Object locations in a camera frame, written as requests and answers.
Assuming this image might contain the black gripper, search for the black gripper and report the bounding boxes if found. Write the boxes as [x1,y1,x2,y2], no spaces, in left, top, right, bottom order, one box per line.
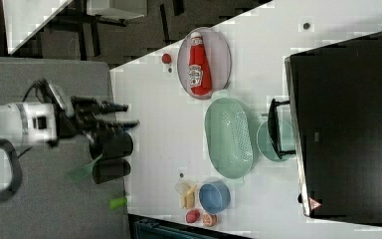
[48,84,139,139]

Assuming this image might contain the mint green oval strainer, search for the mint green oval strainer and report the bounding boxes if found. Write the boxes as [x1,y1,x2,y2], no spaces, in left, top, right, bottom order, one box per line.
[204,90,255,183]

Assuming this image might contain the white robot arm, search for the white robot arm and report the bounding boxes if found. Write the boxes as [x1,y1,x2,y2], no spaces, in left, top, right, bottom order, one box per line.
[0,79,139,147]

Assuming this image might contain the black cylindrical holder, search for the black cylindrical holder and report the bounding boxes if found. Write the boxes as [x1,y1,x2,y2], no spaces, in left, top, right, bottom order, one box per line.
[93,158,131,184]
[90,131,133,160]

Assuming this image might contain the green spatula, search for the green spatula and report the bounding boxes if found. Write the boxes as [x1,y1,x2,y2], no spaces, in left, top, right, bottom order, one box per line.
[67,155,102,181]

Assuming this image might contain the red ketchup bottle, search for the red ketchup bottle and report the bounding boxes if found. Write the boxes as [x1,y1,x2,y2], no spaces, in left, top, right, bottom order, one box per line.
[188,32,212,96]

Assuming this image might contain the grey table mat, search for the grey table mat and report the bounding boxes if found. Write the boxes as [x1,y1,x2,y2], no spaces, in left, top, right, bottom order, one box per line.
[0,57,130,239]

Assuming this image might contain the yellow toy cheese pieces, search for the yellow toy cheese pieces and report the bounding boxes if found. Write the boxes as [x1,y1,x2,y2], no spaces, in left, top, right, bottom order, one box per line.
[175,182,197,209]

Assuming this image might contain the grey round plate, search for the grey round plate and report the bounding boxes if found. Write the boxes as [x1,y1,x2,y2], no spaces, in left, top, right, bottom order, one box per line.
[176,27,232,100]

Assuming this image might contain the red toy fruit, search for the red toy fruit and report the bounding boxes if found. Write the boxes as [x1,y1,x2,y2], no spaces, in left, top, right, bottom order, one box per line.
[185,209,200,223]

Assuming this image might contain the orange toy can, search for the orange toy can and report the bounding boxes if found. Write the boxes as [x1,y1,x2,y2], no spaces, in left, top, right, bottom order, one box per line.
[203,213,217,227]

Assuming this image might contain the mint green cup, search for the mint green cup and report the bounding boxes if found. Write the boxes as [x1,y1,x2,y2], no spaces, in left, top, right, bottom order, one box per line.
[257,114,295,162]

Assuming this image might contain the black toaster oven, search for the black toaster oven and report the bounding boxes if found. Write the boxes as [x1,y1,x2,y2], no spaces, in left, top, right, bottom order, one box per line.
[268,31,382,226]

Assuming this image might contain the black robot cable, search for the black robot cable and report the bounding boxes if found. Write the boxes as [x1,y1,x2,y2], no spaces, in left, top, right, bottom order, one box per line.
[21,79,49,104]

